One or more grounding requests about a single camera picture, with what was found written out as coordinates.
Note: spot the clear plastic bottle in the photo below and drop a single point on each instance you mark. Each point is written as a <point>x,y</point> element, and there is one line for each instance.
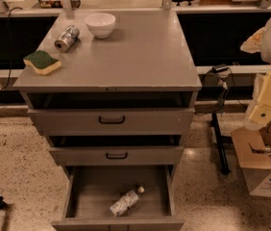
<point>126,201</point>

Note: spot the grey drawer cabinet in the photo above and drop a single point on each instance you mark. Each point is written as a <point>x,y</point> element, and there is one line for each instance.
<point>144,63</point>

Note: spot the grey top drawer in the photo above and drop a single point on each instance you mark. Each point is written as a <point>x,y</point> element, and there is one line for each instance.
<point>84,122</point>

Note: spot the grey middle drawer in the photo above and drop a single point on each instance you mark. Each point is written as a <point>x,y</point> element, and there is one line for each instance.
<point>96,156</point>

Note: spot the grey open bottom drawer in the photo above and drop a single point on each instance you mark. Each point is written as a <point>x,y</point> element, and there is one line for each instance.
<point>92,190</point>

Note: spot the brown cardboard box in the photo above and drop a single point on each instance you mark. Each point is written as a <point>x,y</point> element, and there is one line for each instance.
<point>253,151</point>

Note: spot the black stand with adapter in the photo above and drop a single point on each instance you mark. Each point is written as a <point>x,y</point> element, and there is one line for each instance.
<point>222,71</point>

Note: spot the white ceramic bowl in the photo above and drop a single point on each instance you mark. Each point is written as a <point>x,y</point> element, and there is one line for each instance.
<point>100,25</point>

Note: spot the silver metal can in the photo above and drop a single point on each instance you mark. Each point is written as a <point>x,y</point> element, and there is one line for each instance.
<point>67,38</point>

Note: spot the green yellow sponge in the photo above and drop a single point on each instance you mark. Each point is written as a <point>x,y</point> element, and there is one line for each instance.
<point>42,62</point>

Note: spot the black top drawer handle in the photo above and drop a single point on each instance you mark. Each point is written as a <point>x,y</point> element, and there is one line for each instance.
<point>111,120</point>

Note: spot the black drawer handle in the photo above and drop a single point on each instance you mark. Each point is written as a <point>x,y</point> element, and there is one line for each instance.
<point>115,156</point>
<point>111,120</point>

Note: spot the black middle drawer handle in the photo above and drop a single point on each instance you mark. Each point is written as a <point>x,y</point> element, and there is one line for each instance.
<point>115,156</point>

